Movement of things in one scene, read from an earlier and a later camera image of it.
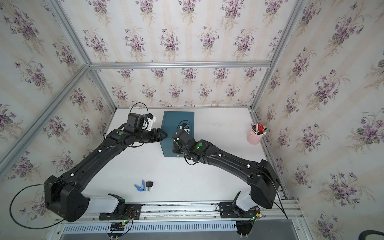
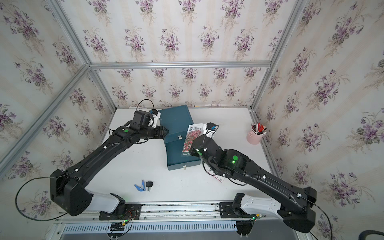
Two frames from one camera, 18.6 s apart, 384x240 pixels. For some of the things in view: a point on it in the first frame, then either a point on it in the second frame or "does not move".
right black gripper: x=174 y=150 to x=192 y=150
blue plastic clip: x=139 y=188 does not move
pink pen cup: x=254 y=138 does not move
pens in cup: x=259 y=129 does not move
